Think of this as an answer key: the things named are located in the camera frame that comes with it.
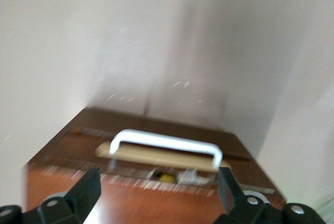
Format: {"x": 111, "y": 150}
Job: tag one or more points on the yellow cube block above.
{"x": 167, "y": 177}

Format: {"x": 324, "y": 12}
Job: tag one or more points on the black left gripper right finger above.
{"x": 229, "y": 195}

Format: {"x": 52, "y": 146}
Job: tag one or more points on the dark brown wooden cabinet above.
{"x": 156, "y": 208}

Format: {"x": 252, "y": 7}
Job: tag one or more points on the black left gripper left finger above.
{"x": 86, "y": 195}

